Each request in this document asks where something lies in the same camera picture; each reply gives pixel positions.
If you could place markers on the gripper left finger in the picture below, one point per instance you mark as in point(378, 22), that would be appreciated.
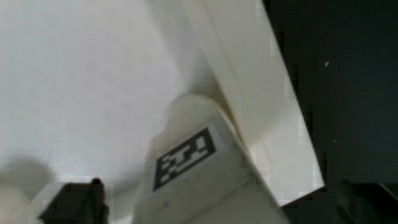
point(76, 206)

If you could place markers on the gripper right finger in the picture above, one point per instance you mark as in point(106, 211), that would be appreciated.
point(366, 203)

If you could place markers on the white leg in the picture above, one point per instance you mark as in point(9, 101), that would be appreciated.
point(202, 188)

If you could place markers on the white square tabletop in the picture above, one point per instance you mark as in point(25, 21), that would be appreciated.
point(101, 59)

